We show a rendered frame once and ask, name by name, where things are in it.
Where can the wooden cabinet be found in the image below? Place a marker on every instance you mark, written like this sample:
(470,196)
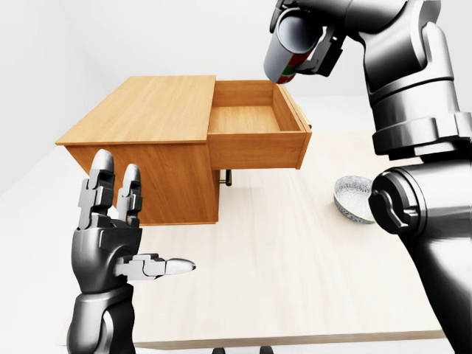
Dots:
(147,121)

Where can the patterned white bowl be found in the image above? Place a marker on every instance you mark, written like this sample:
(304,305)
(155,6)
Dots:
(352,199)

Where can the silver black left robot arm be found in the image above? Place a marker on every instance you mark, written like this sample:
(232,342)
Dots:
(96,324)

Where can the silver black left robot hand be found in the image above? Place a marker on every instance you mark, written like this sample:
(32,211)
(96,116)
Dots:
(96,254)

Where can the grey ketchup bottle red label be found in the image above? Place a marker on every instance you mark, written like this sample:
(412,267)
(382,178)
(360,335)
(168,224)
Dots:
(280,55)

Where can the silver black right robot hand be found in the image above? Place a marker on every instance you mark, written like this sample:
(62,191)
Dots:
(328,51)

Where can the open wooden drawer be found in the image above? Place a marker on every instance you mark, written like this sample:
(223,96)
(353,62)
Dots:
(254,147)

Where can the small dark shape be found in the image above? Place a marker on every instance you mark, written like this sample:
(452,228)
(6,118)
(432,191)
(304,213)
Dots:
(220,351)
(267,350)

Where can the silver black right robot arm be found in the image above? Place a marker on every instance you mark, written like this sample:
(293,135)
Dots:
(416,110)

